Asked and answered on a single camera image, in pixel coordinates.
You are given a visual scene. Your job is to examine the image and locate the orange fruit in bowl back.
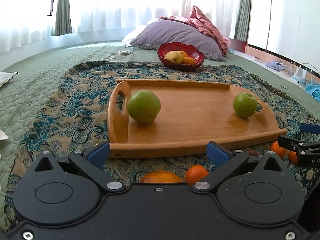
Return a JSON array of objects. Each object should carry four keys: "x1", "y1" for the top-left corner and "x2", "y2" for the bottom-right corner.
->
[{"x1": 180, "y1": 51, "x2": 188, "y2": 57}]

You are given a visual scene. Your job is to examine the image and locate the white device with cables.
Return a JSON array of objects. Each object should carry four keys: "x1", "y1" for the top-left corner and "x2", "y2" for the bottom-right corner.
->
[{"x1": 291, "y1": 63, "x2": 319, "y2": 86}]

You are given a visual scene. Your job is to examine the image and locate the white sheer curtain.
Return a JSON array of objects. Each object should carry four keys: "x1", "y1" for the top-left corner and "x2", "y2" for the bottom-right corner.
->
[{"x1": 1, "y1": 0, "x2": 240, "y2": 53}]

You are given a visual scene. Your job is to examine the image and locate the large green apple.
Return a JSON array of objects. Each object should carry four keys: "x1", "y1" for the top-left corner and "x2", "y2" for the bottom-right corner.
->
[{"x1": 126, "y1": 89, "x2": 161, "y2": 124}]

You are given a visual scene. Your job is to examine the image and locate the wooden serving tray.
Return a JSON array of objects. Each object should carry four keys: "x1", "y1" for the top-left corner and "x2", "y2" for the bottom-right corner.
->
[{"x1": 107, "y1": 79, "x2": 287, "y2": 158}]

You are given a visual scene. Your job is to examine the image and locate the blue clothes pile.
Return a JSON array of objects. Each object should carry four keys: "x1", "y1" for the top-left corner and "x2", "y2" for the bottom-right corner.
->
[{"x1": 265, "y1": 60, "x2": 286, "y2": 72}]

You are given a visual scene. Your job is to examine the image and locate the red fruit bowl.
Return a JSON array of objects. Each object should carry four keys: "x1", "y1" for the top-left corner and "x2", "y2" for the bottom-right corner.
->
[{"x1": 157, "y1": 42, "x2": 204, "y2": 72}]

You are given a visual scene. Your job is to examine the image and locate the right green curtain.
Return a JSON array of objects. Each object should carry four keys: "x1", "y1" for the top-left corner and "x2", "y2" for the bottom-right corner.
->
[{"x1": 234, "y1": 0, "x2": 251, "y2": 42}]

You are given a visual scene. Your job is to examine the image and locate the white charger cable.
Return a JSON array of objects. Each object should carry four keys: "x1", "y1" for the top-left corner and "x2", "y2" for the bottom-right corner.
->
[{"x1": 101, "y1": 49, "x2": 132, "y2": 61}]

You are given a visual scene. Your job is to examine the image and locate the small green apple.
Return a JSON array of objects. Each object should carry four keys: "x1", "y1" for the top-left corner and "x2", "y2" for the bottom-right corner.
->
[{"x1": 233, "y1": 92, "x2": 258, "y2": 119}]

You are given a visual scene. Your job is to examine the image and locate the purple pillow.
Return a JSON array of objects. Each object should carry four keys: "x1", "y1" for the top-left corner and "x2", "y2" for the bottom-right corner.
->
[{"x1": 130, "y1": 20, "x2": 225, "y2": 61}]

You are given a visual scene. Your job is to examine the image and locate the green curtain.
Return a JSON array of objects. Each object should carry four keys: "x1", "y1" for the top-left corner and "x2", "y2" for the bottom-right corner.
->
[
  {"x1": 234, "y1": 0, "x2": 251, "y2": 42},
  {"x1": 50, "y1": 0, "x2": 72, "y2": 36}
]

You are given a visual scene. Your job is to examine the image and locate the left green curtain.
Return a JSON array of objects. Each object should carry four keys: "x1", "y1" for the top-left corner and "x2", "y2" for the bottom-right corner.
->
[{"x1": 50, "y1": 0, "x2": 72, "y2": 36}]

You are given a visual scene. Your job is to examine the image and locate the large orange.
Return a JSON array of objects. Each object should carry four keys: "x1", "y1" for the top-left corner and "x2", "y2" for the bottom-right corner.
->
[{"x1": 140, "y1": 171, "x2": 183, "y2": 183}]

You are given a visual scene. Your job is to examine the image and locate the crumpled white paper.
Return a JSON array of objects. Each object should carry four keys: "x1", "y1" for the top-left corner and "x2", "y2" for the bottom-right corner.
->
[{"x1": 0, "y1": 130, "x2": 9, "y2": 141}]

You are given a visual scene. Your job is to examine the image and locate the orange fruit in bowl front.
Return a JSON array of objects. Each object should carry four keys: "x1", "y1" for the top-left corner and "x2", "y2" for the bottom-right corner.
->
[{"x1": 182, "y1": 57, "x2": 197, "y2": 65}]

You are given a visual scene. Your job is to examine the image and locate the green quilted bedspread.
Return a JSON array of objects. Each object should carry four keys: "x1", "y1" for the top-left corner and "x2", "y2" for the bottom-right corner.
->
[{"x1": 0, "y1": 41, "x2": 320, "y2": 160}]

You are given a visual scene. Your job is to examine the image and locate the turquoise cloth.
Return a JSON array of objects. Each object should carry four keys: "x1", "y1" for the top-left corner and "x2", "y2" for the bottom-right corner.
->
[{"x1": 305, "y1": 83, "x2": 320, "y2": 102}]

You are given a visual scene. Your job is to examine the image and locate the pink blanket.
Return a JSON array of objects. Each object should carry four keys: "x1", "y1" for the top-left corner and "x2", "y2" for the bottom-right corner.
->
[{"x1": 158, "y1": 5, "x2": 231, "y2": 56}]

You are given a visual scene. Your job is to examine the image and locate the orange fruit in bowl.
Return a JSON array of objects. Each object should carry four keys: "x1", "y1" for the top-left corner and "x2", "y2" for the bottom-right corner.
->
[
  {"x1": 180, "y1": 51, "x2": 188, "y2": 57},
  {"x1": 182, "y1": 57, "x2": 197, "y2": 65}
]

